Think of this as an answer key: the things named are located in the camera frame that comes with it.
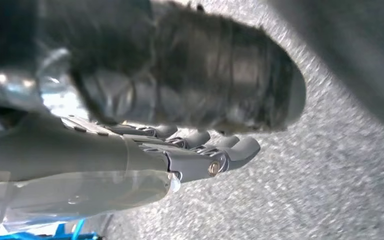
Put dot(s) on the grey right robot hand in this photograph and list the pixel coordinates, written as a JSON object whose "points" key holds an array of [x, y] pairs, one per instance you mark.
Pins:
{"points": [[79, 155]]}

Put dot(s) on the blue steel shelf rack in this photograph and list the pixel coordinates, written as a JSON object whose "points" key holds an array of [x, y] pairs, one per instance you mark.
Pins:
{"points": [[46, 235]]}

